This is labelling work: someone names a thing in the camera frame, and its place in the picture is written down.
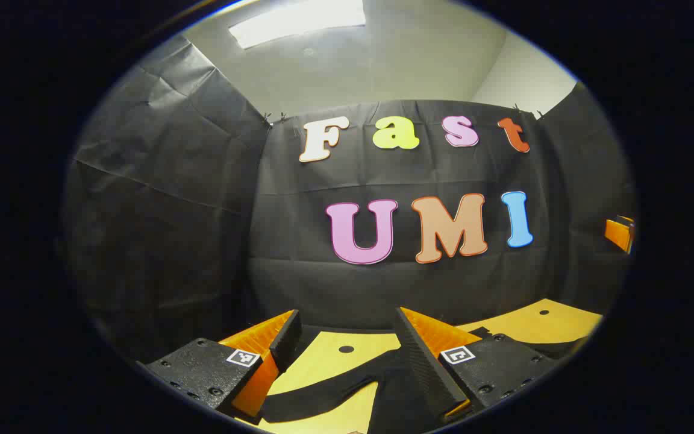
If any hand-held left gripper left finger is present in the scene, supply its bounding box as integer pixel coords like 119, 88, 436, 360
136, 309, 302, 423

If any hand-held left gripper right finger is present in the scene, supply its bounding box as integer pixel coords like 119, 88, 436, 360
392, 306, 564, 423

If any black garment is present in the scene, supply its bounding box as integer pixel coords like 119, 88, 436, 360
260, 325, 589, 434

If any black backdrop cloth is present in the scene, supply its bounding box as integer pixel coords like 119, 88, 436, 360
61, 33, 636, 362

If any ceiling light panel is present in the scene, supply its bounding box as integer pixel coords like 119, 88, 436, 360
228, 0, 367, 50

